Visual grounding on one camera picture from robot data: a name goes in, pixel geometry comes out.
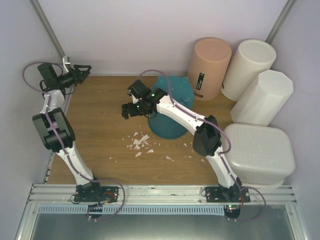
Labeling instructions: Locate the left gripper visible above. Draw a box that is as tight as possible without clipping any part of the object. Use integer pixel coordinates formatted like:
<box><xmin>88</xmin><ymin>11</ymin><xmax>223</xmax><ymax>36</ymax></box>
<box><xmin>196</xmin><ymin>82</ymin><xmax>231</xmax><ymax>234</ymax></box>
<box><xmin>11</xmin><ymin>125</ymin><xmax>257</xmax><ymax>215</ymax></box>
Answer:
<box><xmin>57</xmin><ymin>65</ymin><xmax>93</xmax><ymax>88</ymax></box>

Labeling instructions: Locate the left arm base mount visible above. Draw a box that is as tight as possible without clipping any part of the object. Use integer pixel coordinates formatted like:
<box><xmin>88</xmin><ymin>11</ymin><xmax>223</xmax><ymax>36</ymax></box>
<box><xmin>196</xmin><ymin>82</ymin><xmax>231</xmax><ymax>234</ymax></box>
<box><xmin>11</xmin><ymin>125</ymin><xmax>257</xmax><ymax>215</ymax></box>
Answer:
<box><xmin>70</xmin><ymin>185</ymin><xmax>119</xmax><ymax>204</ymax></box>

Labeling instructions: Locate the grey slotted cable duct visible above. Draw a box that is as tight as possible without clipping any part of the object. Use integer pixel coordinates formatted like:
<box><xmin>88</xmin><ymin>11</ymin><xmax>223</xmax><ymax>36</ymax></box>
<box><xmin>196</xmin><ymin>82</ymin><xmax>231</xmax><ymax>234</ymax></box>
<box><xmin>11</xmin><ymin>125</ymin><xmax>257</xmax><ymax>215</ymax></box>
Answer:
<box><xmin>38</xmin><ymin>204</ymin><xmax>225</xmax><ymax>216</ymax></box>

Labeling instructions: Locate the aluminium front rail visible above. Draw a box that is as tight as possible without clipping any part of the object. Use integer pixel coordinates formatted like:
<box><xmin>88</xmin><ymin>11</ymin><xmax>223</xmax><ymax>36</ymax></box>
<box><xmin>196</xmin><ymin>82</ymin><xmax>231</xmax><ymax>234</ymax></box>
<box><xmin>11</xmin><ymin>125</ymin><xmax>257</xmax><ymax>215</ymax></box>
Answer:
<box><xmin>27</xmin><ymin>184</ymin><xmax>297</xmax><ymax>205</ymax></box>

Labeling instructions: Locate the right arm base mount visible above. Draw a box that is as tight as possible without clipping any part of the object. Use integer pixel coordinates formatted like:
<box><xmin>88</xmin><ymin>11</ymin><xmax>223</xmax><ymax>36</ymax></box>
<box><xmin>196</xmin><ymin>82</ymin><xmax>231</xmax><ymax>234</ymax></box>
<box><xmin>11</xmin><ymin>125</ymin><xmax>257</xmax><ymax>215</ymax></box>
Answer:
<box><xmin>200</xmin><ymin>185</ymin><xmax>251</xmax><ymax>203</ymax></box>

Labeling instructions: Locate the white rectangular basin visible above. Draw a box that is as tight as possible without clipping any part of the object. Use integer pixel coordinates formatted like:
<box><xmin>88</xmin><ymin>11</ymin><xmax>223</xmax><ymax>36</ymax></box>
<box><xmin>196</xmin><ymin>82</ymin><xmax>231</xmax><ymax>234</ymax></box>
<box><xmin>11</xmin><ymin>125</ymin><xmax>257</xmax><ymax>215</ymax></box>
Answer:
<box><xmin>224</xmin><ymin>123</ymin><xmax>296</xmax><ymax>189</ymax></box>

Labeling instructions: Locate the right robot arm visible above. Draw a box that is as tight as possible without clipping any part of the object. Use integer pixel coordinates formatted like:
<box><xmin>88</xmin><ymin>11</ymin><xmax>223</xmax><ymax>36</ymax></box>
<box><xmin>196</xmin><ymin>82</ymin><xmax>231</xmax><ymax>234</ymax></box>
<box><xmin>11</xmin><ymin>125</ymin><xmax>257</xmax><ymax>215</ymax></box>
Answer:
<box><xmin>121</xmin><ymin>79</ymin><xmax>241</xmax><ymax>203</ymax></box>

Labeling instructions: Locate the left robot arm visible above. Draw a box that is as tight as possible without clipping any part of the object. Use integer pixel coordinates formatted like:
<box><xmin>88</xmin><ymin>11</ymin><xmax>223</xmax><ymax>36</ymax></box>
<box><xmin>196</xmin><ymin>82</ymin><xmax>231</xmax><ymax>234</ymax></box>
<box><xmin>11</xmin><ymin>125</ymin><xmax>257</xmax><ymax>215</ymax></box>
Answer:
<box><xmin>32</xmin><ymin>62</ymin><xmax>103</xmax><ymax>202</ymax></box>

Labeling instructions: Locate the left aluminium frame post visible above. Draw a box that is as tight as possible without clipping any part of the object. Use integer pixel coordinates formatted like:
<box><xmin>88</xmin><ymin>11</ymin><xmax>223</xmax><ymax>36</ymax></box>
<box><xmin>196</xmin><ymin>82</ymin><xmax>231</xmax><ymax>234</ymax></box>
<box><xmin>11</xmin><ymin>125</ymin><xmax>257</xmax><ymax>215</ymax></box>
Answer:
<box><xmin>29</xmin><ymin>0</ymin><xmax>65</xmax><ymax>59</ymax></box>

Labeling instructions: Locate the aluminium frame post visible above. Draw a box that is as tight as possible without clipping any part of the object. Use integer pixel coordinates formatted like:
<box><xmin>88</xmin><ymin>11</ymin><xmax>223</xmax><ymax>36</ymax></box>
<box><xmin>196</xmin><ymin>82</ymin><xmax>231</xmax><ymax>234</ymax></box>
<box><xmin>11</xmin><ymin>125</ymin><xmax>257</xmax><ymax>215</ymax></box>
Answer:
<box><xmin>265</xmin><ymin>0</ymin><xmax>297</xmax><ymax>45</ymax></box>
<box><xmin>29</xmin><ymin>0</ymin><xmax>65</xmax><ymax>59</ymax></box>

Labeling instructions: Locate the right aluminium frame post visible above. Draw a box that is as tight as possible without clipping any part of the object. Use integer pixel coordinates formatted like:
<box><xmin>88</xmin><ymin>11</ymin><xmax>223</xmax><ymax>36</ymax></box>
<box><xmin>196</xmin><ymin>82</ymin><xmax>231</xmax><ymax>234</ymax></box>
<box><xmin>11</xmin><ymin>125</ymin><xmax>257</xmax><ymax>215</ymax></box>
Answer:
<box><xmin>265</xmin><ymin>0</ymin><xmax>297</xmax><ymax>45</ymax></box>

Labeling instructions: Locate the large white round bin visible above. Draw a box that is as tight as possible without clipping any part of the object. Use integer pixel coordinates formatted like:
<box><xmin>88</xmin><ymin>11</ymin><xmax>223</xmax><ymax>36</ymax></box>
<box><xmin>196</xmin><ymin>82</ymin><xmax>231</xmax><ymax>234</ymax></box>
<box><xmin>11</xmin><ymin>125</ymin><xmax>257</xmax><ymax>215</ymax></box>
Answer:
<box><xmin>221</xmin><ymin>39</ymin><xmax>277</xmax><ymax>102</ymax></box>

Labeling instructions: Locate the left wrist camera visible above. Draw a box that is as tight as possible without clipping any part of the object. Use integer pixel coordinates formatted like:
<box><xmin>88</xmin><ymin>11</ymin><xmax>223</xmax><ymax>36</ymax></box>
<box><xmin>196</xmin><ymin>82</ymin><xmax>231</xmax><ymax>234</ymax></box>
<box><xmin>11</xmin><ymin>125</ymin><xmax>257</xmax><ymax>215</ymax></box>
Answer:
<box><xmin>62</xmin><ymin>55</ymin><xmax>71</xmax><ymax>73</ymax></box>

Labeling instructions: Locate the pink plastic bin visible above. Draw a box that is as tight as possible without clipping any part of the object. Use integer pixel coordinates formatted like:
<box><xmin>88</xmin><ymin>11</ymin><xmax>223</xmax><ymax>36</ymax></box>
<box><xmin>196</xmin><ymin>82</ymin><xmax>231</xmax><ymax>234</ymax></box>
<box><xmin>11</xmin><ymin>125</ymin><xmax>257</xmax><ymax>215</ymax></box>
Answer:
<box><xmin>187</xmin><ymin>37</ymin><xmax>232</xmax><ymax>101</ymax></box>

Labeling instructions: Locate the teal plastic bin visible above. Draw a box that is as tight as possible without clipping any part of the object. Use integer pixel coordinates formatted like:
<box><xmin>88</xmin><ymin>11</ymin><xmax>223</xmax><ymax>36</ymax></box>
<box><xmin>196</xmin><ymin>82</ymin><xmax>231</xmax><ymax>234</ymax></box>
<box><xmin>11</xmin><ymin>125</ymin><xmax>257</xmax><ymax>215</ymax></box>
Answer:
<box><xmin>147</xmin><ymin>76</ymin><xmax>195</xmax><ymax>139</ymax></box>

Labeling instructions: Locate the white faceted bin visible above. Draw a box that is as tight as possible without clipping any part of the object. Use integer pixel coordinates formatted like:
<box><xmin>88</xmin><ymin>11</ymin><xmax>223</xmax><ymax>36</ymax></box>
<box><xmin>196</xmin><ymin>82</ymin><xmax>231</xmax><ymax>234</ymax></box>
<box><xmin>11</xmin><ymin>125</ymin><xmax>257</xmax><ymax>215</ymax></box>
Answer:
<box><xmin>230</xmin><ymin>70</ymin><xmax>294</xmax><ymax>126</ymax></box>

